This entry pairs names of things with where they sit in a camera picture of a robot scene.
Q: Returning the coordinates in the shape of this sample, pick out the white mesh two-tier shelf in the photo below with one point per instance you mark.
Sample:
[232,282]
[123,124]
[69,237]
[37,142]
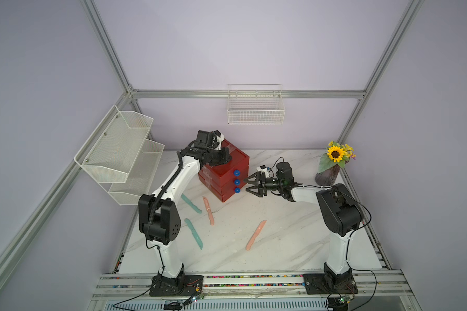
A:
[120,156]

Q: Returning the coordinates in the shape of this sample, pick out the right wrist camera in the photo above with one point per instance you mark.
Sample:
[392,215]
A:
[263,169]

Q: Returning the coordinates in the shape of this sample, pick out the sunflower bouquet in vase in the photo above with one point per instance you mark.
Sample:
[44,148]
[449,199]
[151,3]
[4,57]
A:
[332,161]

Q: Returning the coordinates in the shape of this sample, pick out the red drawer cabinet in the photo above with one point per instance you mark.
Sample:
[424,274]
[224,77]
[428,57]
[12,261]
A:
[227,180]

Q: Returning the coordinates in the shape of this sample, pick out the teal fruit knife upper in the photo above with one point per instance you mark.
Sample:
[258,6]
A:
[191,204]

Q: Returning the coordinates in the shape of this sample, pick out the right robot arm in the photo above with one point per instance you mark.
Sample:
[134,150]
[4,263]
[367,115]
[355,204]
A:
[341,216]

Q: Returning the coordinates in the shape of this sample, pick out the teal fruit knife lower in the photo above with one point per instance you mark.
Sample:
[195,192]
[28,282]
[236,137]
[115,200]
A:
[194,233]

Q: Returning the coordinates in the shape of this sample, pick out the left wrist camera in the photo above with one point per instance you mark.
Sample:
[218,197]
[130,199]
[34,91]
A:
[217,141]

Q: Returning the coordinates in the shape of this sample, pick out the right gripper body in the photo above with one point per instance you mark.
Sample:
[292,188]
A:
[272,184]

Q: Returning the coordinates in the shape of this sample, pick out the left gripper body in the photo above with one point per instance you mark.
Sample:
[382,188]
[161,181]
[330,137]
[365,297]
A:
[218,157]

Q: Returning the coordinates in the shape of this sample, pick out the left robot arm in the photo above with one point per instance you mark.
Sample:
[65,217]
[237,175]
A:
[159,219]

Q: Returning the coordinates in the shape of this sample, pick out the teal fruit knife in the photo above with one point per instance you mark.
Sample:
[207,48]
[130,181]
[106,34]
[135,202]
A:
[194,233]
[191,204]

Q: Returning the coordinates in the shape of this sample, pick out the white wire wall basket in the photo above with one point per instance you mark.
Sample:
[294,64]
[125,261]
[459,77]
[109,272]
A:
[255,104]

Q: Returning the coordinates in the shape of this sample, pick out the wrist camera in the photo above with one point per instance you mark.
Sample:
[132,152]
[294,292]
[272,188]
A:
[217,141]
[263,169]

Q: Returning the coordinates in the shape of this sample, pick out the pink fruit knife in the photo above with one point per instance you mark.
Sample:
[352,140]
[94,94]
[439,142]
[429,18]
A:
[209,211]
[255,235]

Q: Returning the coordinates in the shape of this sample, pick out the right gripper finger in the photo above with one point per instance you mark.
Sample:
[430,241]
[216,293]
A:
[255,178]
[257,191]

